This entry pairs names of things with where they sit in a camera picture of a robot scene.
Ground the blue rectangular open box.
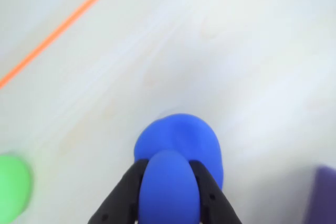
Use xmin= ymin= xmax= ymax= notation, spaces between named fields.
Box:
xmin=301 ymin=164 xmax=336 ymax=224

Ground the green rubber duck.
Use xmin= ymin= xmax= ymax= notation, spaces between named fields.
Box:
xmin=0 ymin=152 xmax=34 ymax=224

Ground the orange tape line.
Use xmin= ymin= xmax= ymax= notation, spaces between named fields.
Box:
xmin=0 ymin=0 xmax=129 ymax=90

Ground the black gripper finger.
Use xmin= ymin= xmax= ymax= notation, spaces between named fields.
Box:
xmin=87 ymin=158 xmax=150 ymax=224
xmin=188 ymin=159 xmax=243 ymax=224

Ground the blue rubber duck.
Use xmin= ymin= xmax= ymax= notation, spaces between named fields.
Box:
xmin=134 ymin=113 xmax=225 ymax=224

